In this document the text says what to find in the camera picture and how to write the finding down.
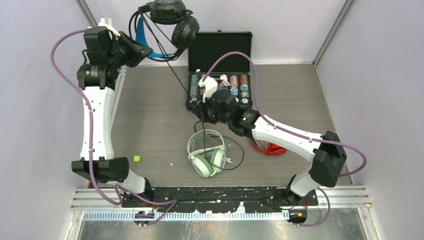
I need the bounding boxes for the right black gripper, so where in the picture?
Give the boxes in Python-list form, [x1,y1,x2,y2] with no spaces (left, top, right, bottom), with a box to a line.
[194,90,232,125]

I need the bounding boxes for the black headphone cable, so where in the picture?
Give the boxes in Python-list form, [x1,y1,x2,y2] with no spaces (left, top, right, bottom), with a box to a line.
[137,9,246,171]

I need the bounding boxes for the green cube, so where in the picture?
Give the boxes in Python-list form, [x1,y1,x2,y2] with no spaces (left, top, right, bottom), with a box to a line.
[133,155,142,163]

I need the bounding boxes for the blue black headphones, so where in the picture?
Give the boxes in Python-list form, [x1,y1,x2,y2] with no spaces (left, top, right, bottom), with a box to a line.
[128,0,200,62]

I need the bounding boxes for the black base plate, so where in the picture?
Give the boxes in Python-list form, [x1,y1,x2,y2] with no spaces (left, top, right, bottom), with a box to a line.
[119,186,320,215]

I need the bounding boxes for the mint green headphones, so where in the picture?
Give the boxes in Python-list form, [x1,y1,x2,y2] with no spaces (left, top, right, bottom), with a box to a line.
[187,129,227,178]

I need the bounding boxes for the black poker chip case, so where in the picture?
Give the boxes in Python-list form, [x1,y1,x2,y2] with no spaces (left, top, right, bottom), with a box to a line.
[185,30,253,111]

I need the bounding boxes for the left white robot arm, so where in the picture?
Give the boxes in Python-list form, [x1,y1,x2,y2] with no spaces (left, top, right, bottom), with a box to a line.
[71,25,154,207]

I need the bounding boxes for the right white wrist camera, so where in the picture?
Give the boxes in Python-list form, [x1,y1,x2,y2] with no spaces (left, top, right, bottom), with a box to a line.
[197,76,218,103]

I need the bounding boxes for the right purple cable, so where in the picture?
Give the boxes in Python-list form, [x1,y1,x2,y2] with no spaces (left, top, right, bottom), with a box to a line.
[202,50,368,228]

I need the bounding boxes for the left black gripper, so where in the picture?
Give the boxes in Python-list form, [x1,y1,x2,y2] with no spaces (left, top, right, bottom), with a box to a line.
[107,30,152,69]

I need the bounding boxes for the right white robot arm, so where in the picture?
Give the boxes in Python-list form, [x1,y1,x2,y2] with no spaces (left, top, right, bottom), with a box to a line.
[191,90,347,205]

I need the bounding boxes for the red headphones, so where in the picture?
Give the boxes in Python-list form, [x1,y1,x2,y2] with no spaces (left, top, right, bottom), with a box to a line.
[250,139,288,156]

